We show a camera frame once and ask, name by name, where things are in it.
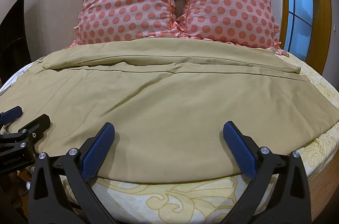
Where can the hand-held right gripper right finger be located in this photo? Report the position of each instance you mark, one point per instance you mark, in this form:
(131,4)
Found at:
(239,149)

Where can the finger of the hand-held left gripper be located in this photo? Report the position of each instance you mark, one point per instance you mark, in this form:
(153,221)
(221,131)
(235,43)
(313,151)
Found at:
(35,128)
(12,112)

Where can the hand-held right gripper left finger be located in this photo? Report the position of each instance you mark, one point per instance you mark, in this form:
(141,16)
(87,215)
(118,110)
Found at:
(96,149)

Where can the olive green bed sheet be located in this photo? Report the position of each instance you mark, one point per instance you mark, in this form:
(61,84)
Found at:
(164,107)

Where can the yellow floral bed sheet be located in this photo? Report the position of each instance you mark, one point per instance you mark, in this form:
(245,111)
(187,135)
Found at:
(185,200)

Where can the dark wooden cabinet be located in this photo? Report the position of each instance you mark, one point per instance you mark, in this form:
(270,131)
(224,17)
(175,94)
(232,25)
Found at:
(12,38)

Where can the pink polka dot pillow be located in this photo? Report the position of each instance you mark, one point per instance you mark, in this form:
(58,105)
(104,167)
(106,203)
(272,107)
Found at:
(127,1)
(230,1)

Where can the wooden framed window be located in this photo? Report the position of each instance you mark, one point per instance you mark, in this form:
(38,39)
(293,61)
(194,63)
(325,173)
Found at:
(299,1)

